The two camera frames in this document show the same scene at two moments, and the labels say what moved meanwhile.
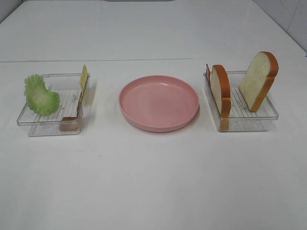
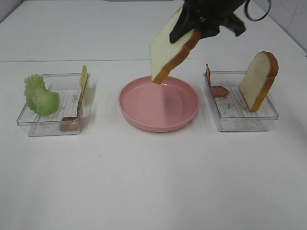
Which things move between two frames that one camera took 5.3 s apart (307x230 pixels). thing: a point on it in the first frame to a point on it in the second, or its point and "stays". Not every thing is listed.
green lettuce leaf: (39, 99) stays
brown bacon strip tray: (71, 124) stays
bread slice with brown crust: (221, 94) to (165, 54)
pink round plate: (159, 103) stays
